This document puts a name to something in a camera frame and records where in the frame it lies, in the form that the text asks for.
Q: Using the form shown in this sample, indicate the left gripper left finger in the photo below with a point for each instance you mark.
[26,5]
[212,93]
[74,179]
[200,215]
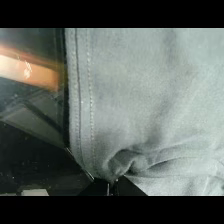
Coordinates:
[97,189]

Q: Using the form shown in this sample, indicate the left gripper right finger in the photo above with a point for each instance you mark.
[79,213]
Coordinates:
[126,188]

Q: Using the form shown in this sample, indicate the grey T-shirt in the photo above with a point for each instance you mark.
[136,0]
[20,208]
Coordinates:
[150,100]

